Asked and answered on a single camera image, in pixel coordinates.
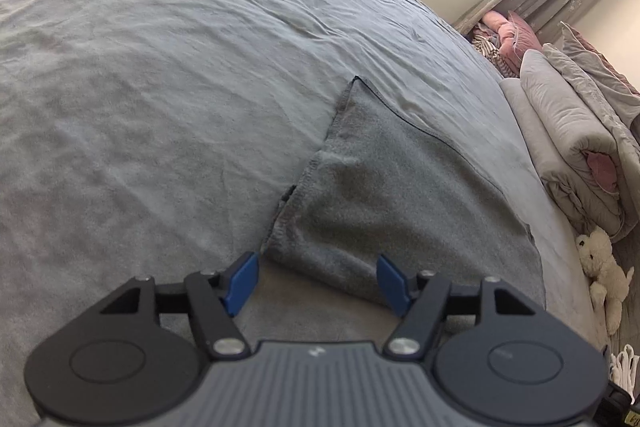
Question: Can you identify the dark grey knit sweater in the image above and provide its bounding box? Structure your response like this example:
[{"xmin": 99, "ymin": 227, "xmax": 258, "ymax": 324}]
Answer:
[{"xmin": 262, "ymin": 78, "xmax": 546, "ymax": 305}]

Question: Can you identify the pink clothes pile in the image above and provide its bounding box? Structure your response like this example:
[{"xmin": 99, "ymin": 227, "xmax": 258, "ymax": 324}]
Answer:
[{"xmin": 471, "ymin": 11, "xmax": 542, "ymax": 78}]

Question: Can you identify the folded white garment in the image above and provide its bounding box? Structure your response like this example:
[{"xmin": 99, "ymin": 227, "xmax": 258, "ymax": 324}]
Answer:
[{"xmin": 608, "ymin": 345, "xmax": 639, "ymax": 393}]

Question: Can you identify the white teddy bear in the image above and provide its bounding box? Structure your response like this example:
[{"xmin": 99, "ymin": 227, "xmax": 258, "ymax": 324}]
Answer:
[{"xmin": 576, "ymin": 227, "xmax": 634, "ymax": 336}]

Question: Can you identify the folded grey pink duvet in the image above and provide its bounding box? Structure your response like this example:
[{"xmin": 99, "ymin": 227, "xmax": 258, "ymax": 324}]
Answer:
[{"xmin": 500, "ymin": 24, "xmax": 639, "ymax": 242}]

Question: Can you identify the grey bed sheet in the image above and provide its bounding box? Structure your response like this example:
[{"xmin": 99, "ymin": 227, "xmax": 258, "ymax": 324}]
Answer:
[{"xmin": 1, "ymin": 0, "xmax": 605, "ymax": 426}]

